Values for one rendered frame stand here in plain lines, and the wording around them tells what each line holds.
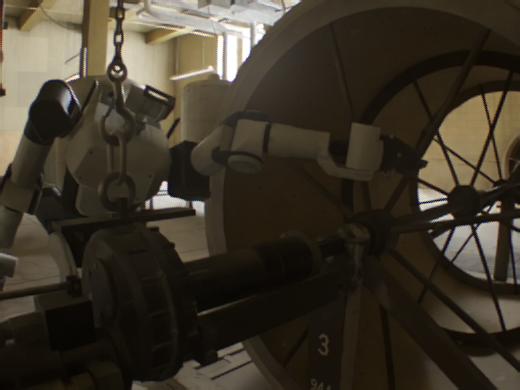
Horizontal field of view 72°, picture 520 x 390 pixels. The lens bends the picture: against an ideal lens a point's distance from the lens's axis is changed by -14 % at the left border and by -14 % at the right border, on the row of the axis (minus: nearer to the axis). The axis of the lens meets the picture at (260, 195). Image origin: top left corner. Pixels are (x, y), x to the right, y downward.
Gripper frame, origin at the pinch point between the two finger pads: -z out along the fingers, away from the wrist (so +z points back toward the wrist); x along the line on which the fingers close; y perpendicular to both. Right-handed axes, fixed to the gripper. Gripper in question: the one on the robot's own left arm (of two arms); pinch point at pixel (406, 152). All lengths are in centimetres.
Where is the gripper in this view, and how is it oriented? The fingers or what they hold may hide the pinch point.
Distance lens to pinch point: 112.5
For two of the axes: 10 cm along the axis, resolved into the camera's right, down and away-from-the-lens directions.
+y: -3.6, 8.1, 4.7
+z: -7.1, 0.8, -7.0
